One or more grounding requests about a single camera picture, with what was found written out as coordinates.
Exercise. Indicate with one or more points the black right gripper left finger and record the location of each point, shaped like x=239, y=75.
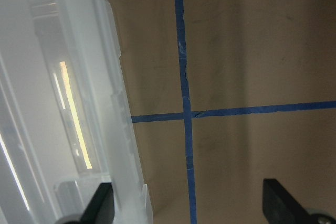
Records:
x=101, y=207

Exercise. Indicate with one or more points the clear plastic box lid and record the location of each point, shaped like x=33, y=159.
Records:
x=65, y=119

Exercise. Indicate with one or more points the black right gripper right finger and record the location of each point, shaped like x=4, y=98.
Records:
x=279, y=206

